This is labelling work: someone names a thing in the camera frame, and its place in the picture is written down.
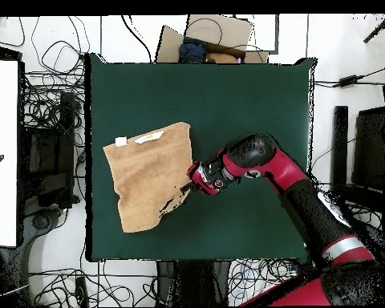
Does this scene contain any orange terry towel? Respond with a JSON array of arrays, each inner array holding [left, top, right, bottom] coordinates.
[[102, 120, 194, 234]]

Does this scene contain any dark green table cloth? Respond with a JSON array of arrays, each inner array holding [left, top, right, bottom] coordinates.
[[84, 52, 317, 262]]

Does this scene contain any black upright stand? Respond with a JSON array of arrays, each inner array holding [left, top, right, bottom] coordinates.
[[156, 259, 232, 306]]

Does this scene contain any orange cloth in box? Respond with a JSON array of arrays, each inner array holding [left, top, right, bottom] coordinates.
[[205, 51, 238, 64]]

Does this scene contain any dark blue cloth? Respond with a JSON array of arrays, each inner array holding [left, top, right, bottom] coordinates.
[[178, 39, 208, 64]]

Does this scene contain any black equipment rack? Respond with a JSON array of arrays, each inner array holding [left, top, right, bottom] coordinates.
[[18, 91, 76, 209]]

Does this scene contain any brown cardboard box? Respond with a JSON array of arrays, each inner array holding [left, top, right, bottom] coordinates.
[[155, 14, 270, 64]]

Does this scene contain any black power adapter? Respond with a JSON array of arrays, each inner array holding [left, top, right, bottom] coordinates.
[[338, 75, 359, 87]]

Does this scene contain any white board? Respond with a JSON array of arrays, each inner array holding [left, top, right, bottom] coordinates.
[[0, 59, 20, 248]]

